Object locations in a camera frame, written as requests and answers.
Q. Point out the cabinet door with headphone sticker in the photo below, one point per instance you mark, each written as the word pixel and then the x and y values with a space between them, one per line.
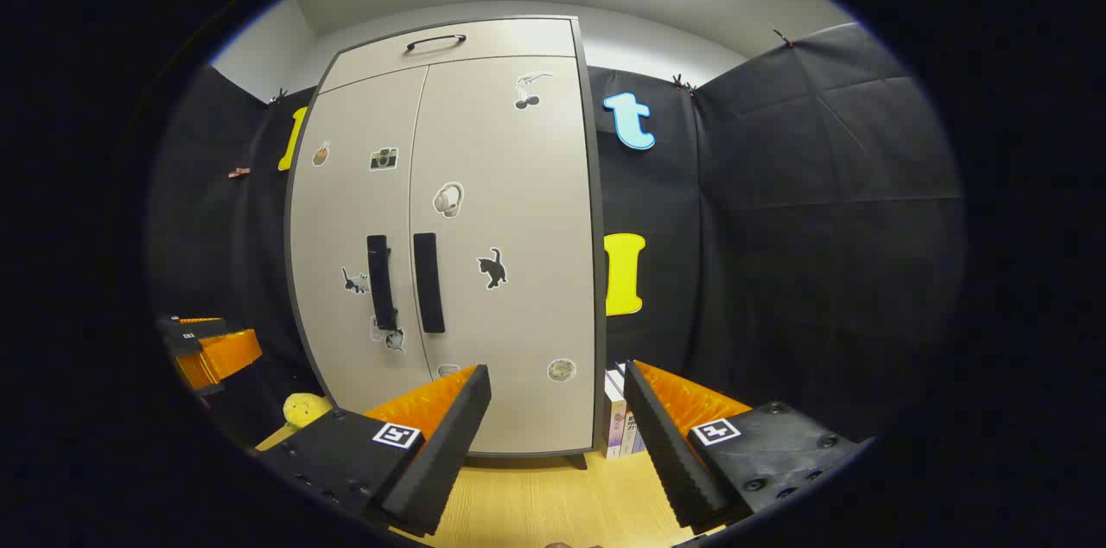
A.
pixel 518 228

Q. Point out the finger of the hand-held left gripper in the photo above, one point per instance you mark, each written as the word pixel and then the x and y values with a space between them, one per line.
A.
pixel 186 334
pixel 225 355

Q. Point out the cabinet door with camera sticker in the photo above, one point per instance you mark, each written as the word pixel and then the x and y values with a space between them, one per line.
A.
pixel 346 211

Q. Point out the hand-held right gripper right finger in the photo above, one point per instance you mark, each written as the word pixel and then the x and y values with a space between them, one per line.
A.
pixel 665 453

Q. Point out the yellow plush toy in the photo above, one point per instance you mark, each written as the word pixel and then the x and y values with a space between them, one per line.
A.
pixel 304 410

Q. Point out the grey double-door shoe cabinet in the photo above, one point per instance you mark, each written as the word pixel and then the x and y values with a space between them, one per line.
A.
pixel 598 271

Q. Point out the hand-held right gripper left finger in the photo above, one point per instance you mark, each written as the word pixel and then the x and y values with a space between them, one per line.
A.
pixel 441 461

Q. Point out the grey cabinet drawer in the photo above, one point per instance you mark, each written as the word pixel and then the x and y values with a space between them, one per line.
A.
pixel 518 42

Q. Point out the black backdrop cloth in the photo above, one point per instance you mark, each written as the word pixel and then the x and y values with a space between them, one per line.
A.
pixel 821 228

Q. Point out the thin paperback book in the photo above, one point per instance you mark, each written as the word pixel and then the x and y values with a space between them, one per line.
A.
pixel 613 423
pixel 632 431

